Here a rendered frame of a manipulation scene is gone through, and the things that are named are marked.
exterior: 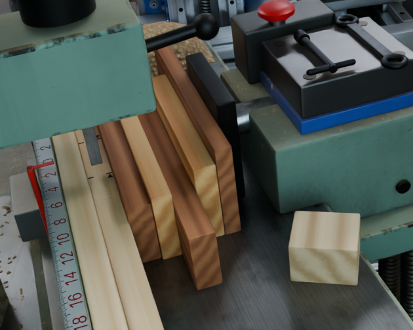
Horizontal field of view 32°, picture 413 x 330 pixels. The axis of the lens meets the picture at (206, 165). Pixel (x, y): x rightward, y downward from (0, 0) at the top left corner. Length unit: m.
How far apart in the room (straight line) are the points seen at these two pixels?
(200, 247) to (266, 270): 0.06
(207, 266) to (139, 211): 0.06
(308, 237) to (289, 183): 0.07
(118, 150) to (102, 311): 0.17
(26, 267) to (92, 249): 0.25
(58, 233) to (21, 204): 0.23
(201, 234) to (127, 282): 0.06
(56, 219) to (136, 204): 0.06
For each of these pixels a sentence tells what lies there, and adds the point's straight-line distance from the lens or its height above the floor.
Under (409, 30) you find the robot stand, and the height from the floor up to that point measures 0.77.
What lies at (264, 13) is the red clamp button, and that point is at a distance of 0.59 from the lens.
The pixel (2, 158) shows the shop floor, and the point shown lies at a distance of 2.46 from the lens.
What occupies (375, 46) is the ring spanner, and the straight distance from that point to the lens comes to 0.57.
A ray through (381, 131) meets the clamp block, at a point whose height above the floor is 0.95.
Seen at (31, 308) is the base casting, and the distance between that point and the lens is 0.68.
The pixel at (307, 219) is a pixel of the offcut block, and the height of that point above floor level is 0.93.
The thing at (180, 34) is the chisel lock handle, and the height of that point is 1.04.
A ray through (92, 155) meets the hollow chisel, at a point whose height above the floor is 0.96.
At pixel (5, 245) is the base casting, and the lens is 0.76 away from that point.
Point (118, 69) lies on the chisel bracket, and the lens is 0.50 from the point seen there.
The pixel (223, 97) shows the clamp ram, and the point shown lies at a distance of 0.53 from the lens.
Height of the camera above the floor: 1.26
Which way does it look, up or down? 35 degrees down
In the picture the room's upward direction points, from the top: 8 degrees counter-clockwise
